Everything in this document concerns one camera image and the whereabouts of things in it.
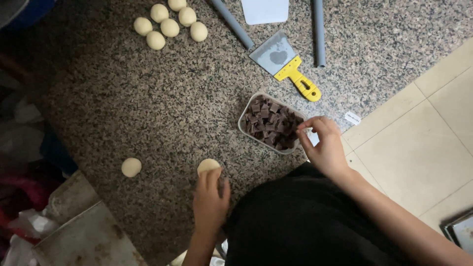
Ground metal scraper with yellow handle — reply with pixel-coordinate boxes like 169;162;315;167
249;30;321;102

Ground grey plastic pipe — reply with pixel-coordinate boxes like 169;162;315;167
210;0;256;51
313;0;327;68

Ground blue container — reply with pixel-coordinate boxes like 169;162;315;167
0;0;58;32

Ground worn metal baking tray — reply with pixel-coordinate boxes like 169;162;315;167
44;170;101;226
32;201;149;266

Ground person's black clothing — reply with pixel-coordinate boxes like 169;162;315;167
223;162;416;266

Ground clear plastic container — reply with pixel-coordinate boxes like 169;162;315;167
237;92;309;155

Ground heap of bags and cloths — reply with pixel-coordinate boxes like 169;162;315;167
0;66;78;266

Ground heap of chocolate pieces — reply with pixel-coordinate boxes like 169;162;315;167
243;95;304;151

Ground person's left hand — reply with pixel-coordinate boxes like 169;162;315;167
192;168;231;232

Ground dough piece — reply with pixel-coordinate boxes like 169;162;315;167
197;158;221;176

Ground small white paper label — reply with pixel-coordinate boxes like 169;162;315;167
344;111;361;126

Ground cluster of dough balls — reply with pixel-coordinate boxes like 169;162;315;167
133;0;208;51

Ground shiny metal tray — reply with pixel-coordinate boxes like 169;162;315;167
439;209;473;255

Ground round pale dough ball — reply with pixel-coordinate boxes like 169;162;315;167
121;158;142;178

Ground person's right hand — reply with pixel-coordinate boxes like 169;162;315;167
295;116;352;180

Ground white plastic scraper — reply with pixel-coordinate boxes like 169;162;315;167
240;0;290;26

